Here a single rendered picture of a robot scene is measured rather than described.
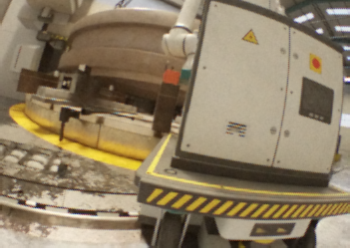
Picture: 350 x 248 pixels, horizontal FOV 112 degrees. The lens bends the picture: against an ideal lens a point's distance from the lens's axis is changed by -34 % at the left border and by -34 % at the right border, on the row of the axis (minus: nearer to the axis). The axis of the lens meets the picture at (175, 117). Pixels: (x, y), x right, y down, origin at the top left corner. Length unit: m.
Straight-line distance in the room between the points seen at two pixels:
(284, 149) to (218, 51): 0.33
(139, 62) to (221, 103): 1.78
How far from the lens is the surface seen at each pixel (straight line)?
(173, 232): 0.48
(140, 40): 2.43
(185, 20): 1.28
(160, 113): 1.33
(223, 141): 0.46
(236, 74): 0.48
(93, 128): 1.70
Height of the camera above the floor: 0.45
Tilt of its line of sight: level
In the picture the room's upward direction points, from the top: 12 degrees clockwise
